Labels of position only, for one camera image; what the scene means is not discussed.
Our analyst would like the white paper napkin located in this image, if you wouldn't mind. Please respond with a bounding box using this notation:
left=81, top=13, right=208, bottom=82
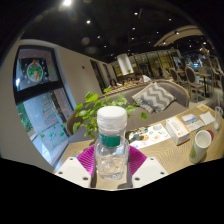
left=198, top=111, right=216, bottom=126

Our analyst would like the grey curved sofa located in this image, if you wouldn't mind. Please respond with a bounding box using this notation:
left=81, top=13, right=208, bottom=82
left=65, top=79, right=191, bottom=144

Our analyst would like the yellow square table card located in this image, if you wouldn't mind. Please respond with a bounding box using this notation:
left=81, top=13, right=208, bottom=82
left=196, top=103, right=210, bottom=112

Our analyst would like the printed paper menu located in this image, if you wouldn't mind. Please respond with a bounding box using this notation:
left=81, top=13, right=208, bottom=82
left=128, top=123, right=172, bottom=150

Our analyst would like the round red coaster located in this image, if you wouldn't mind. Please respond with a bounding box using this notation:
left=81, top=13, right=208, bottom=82
left=204, top=129, right=215, bottom=143

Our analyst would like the white orange carton box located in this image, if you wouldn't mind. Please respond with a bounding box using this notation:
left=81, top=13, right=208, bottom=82
left=165, top=115, right=191, bottom=146

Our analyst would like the clear plastic water bottle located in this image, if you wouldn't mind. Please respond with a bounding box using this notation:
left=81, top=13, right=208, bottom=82
left=93, top=105, right=130, bottom=181

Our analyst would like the decorated arched window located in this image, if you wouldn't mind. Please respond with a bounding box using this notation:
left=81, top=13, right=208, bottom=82
left=12, top=44, right=76, bottom=166

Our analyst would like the group of ceiling spotlights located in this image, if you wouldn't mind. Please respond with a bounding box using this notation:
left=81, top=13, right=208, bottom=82
left=61, top=0, right=181, bottom=36

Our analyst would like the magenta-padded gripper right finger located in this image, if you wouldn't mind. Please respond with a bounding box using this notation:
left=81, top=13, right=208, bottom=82
left=126, top=145, right=169, bottom=189

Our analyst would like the small blue white pack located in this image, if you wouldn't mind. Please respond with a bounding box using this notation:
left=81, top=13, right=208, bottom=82
left=180, top=113, right=198, bottom=125

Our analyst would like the green potted plant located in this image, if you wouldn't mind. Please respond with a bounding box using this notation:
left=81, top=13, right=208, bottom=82
left=72, top=87, right=149, bottom=139

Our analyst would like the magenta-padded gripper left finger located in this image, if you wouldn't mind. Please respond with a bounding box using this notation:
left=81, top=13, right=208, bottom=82
left=54, top=145, right=98, bottom=189

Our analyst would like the group of dining chairs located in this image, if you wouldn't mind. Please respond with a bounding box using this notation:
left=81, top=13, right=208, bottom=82
left=168, top=64, right=224, bottom=101

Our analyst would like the grey chevron cushion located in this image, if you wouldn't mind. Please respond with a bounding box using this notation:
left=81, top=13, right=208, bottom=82
left=131, top=81, right=177, bottom=114

